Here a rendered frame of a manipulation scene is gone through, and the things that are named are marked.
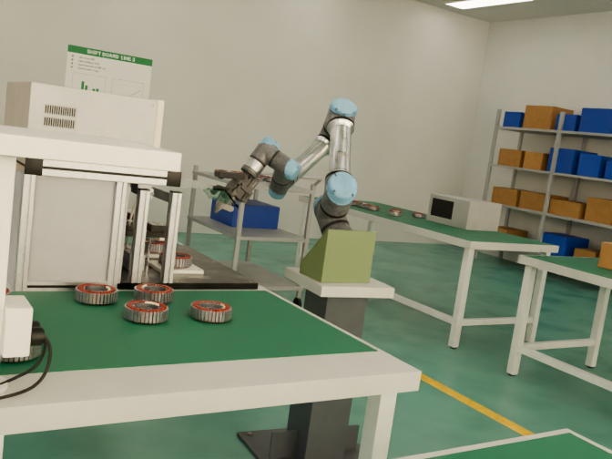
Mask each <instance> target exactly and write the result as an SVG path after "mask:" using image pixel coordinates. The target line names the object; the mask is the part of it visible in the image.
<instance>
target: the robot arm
mask: <svg viewBox="0 0 612 459"><path fill-rule="evenodd" d="M357 111H358V108H357V106H356V105H355V104H354V103H353V102H352V101H351V100H349V99H347V98H342V97H340V98H336V99H334V100H333V101H332V102H331V104H330V106H329V110H328V113H327V116H326V118H325V121H324V123H323V126H322V129H321V132H320V134H319V135H318V136H317V137H316V138H315V139H314V142H313V143H312V144H311V145H310V146H309V147H308V148H306V149H305V150H304V151H303V152H302V153H301V154H300V155H299V156H298V157H296V158H295V159H293V158H290V157H288V156H287V155H285V154H284V153H282V152H281V151H279V148H280V144H279V143H278V142H277V141H275V140H274V139H273V138H271V137H264V138H263V140H262V141H261V142H260V143H259V144H258V146H257V147H256V148H255V149H254V150H253V152H252V153H251V154H250V156H249V157H248V159H247V160H246V161H245V163H244V164H243V166H242V167H241V170H242V171H243V173H239V172H230V171H225V170H223V169H220V170H215V173H214V176H215V177H218V178H219V179H224V178H225V179H232V180H230V181H229V183H228V184H227V185H226V187H227V188H230V189H231V190H232V191H233V192H232V193H231V194H230V196H231V197H232V198H233V200H234V199H235V200H237V201H239V202H242V203H246V202H247V201H248V200H249V199H248V198H250V197H251V195H252V194H253V192H252V191H253V190H254V189H255V187H256V186H257V185H258V183H259V182H260V180H259V179H258V178H257V176H259V175H260V173H261V172H262V171H263V170H264V169H265V167H266V166H267V165H268V166H269V167H270V168H272V169H274V171H273V174H272V178H271V181H270V184H269V194H270V196H271V197H272V198H274V199H283V198H284V197H285V196H286V194H287V191H288V189H289V188H291V187H292V186H293V185H294V184H295V183H296V182H297V181H298V180H299V179H300V178H302V177H303V176H304V175H305V174H306V173H307V172H308V171H309V170H310V169H311V168H312V167H314V166H315V165H316V164H317V163H318V162H319V161H320V160H321V159H322V158H323V157H324V156H328V155H330V165H329V173H328V174H327V175H326V177H325V184H324V193H323V195H321V196H320V197H319V198H317V199H316V200H315V202H314V204H313V210H314V215H315V217H316V219H317V221H318V224H319V227H320V230H321V234H322V235H323V234H324V233H325V232H326V231H327V230H352V228H351V227H350V224H349V221H348V220H347V216H346V215H347V213H348V211H349V208H350V206H351V204H352V202H353V200H354V199H355V197H356V194H357V189H358V186H357V182H356V180H355V178H354V176H353V174H352V173H351V135H352V134H353V132H354V120H355V116H356V115H357ZM246 199H247V200H246ZM221 209H225V210H227V211H229V212H232V211H233V210H234V208H233V207H232V206H230V205H227V204H225V203H222V202H219V201H217V202H216V205H215V209H214V212H215V213H217V212H219V211H220V210H221Z"/></svg>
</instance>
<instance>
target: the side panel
mask: <svg viewBox="0 0 612 459"><path fill-rule="evenodd" d="M127 186H128V184H127V182H115V181H104V180H93V179H81V178H60V177H49V176H37V175H27V174H24V173H23V174H22V186H21V197H20V208H19V220H18V231H17V242H16V253H15V275H14V286H13V290H14V291H75V289H76V286H78V285H81V284H84V283H85V284H86V283H90V284H91V283H96V284H98V283H99V284H101V283H102V284H106V285H110V286H113V287H115V288H117V277H118V268H119V259H120V250H121V241H122V231H123V222H124V213H125V205H126V195H127Z"/></svg>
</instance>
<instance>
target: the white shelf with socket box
mask: <svg viewBox="0 0 612 459"><path fill-rule="evenodd" d="M16 157H20V158H39V159H49V160H58V161H68V162H77V163H87V164H97V165H107V166H116V167H126V168H144V169H154V170H164V171H174V172H180V165H181V157H182V154H181V153H178V152H175V151H170V150H166V149H163V148H155V147H151V146H148V145H143V144H139V143H136V142H132V141H127V140H124V139H119V138H104V137H96V136H88V135H80V134H72V133H65V132H56V131H49V130H41V129H33V128H25V127H10V126H2V125H0V358H1V354H2V356H3V357H4V358H10V357H27V356H29V353H30V346H40V345H42V344H44V346H43V351H42V353H41V356H40V358H39V360H38V361H37V363H36V364H35V365H34V366H33V367H32V368H30V369H29V370H27V371H25V372H22V373H20V374H18V375H17V376H15V377H12V378H10V379H8V380H7V379H6V378H5V377H3V376H0V393H3V392H4V391H5V390H6V389H7V386H8V383H10V382H11V381H13V380H16V379H18V378H20V377H22V376H24V375H26V374H28V373H30V372H32V371H33V370H34V369H35V368H36V367H37V366H38V365H39V364H40V362H41V361H42V360H43V358H44V356H45V353H46V346H47V347H48V359H47V364H46V368H45V370H44V372H43V374H42V376H41V377H40V378H39V380H38V381H37V382H35V383H34V384H33V385H31V386H30V387H28V388H26V389H24V390H22V391H19V392H16V393H10V394H7V395H2V396H0V400H2V399H6V398H10V397H14V396H17V395H19V394H22V393H27V392H29V391H31V390H33V389H34V388H35V387H37V385H38V384H40V383H41V382H42V381H43V380H44V378H45V377H46V374H47V372H48V370H49V367H50V364H51V360H52V346H51V343H50V341H49V340H48V338H47V337H46V335H45V330H44V329H43V328H42V327H40V323H39V321H33V308H32V306H31V305H30V303H29V302H28V300H27V299H26V297H25V296H23V295H5V290H6V279H7V267H8V256H9V244H10V233H11V221H12V210H13V198H14V187H15V165H16Z"/></svg>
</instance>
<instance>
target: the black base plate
mask: <svg viewBox="0 0 612 459"><path fill-rule="evenodd" d="M176 252H182V253H186V254H189V255H190V256H192V264H193V265H195V266H197V267H199V268H200V269H202V270H204V274H180V273H173V280H172V283H168V282H167V283H162V281H160V272H158V271H157V270H155V269H153V268H152V267H151V266H149V265H147V264H145V265H144V270H143V271H142V275H141V283H136V282H135V283H130V281H128V274H129V270H128V269H126V268H125V267H124V266H122V268H121V277H120V283H118V284H117V289H118V290H134V288H135V286H137V285H139V284H142V283H143V284H144V283H151V284H152V283H154V285H155V283H156V284H157V285H158V284H162V285H167V286H169V287H170V288H172V289H173V290H257V289H258V285H259V284H258V283H257V282H256V281H254V280H251V279H249V278H247V277H246V276H244V275H242V274H240V273H238V272H236V271H234V270H232V269H231V268H229V267H227V266H225V265H223V264H221V263H219V262H217V261H215V260H214V259H212V258H210V257H208V256H206V255H204V254H202V253H200V252H199V251H197V250H194V249H192V248H191V247H189V246H187V245H177V247H176Z"/></svg>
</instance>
